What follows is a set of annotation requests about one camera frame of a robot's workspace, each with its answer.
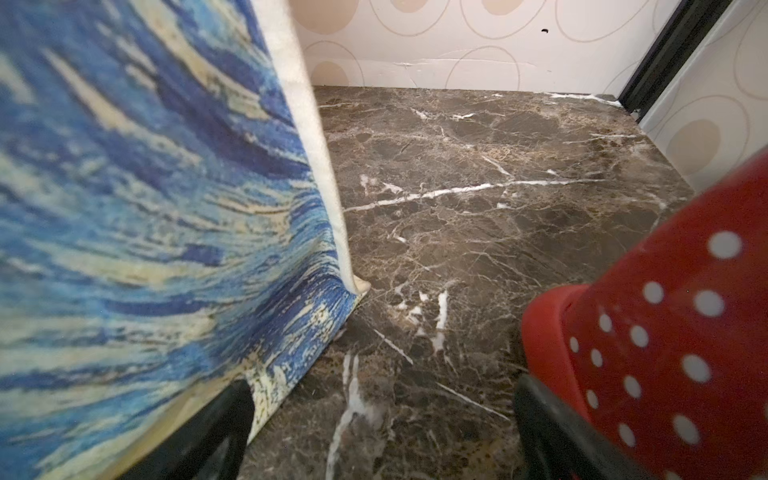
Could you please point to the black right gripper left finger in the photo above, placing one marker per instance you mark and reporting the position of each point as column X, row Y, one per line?
column 210, row 445

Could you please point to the red polka dot toaster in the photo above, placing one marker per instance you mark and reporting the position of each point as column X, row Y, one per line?
column 665, row 354

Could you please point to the black corner frame post right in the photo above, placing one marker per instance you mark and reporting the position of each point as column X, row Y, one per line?
column 686, row 28

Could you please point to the cream Starry Night tote bag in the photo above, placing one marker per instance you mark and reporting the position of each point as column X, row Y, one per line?
column 170, row 224

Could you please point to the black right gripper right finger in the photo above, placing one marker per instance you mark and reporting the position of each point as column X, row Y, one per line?
column 558, row 443

